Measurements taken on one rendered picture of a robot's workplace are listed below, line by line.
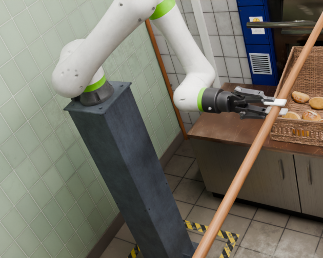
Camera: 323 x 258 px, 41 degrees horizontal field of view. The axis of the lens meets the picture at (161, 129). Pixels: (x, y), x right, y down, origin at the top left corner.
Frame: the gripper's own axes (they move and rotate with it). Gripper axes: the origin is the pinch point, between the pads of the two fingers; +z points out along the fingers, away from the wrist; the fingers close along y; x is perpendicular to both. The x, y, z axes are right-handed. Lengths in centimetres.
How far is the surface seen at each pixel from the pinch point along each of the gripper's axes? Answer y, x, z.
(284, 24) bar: 1, -58, -17
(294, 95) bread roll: 54, -77, -23
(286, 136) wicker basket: 56, -46, -18
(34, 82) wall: 0, -1, -123
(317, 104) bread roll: 55, -73, -10
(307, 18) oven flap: 18, -96, -19
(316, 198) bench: 93, -42, -5
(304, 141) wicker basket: 58, -47, -9
